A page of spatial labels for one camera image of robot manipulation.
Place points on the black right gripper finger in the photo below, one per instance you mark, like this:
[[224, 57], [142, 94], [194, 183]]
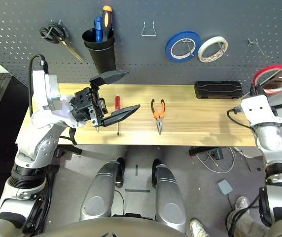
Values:
[[253, 90], [260, 91]]

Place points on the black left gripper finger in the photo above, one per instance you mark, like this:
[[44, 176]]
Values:
[[111, 77], [121, 116]]

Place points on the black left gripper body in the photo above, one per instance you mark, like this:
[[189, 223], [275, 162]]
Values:
[[84, 103]]

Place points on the red tape roll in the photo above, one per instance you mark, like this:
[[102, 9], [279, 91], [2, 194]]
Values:
[[261, 72]]

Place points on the orange black needle-nose pliers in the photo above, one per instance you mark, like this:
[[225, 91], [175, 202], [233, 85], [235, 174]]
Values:
[[158, 116]]

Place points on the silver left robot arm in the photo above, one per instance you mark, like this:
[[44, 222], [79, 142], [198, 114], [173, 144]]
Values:
[[40, 148]]

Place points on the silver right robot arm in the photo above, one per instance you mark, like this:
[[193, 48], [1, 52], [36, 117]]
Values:
[[271, 143]]

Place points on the black plastic cup holder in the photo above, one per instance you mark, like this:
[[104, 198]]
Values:
[[101, 56]]

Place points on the black flat tool case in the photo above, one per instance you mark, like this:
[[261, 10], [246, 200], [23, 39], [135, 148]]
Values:
[[217, 90]]

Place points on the metal peg hook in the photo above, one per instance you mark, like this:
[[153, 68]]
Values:
[[252, 42]]

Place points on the orange black screwdriver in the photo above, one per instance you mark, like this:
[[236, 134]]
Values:
[[106, 22]]

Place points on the blue tape roll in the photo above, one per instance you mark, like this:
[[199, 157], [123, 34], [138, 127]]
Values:
[[168, 50]]

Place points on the white tape roll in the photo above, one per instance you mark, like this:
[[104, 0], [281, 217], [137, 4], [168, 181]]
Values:
[[199, 54]]

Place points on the black power adapter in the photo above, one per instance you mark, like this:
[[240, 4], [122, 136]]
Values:
[[217, 154]]

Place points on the silver left robot leg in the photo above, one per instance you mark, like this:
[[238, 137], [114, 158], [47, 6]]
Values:
[[99, 192]]

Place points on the silver robot leg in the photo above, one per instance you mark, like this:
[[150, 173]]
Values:
[[99, 192], [170, 197]]

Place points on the silver right robot leg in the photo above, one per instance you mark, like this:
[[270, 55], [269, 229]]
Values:
[[170, 197]]

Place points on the grey foot pedal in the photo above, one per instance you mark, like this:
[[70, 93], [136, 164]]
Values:
[[224, 187]]

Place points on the worn grey sneaker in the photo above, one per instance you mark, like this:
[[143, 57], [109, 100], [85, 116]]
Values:
[[242, 203]]

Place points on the grey robot torso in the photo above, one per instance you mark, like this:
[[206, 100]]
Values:
[[106, 229]]

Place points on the khaki trouser leg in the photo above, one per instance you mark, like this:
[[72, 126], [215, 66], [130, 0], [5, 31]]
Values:
[[247, 224]]

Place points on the white sneaker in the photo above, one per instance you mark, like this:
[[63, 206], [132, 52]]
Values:
[[199, 228]]

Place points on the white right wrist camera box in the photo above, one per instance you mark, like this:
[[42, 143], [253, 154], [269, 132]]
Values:
[[257, 108]]

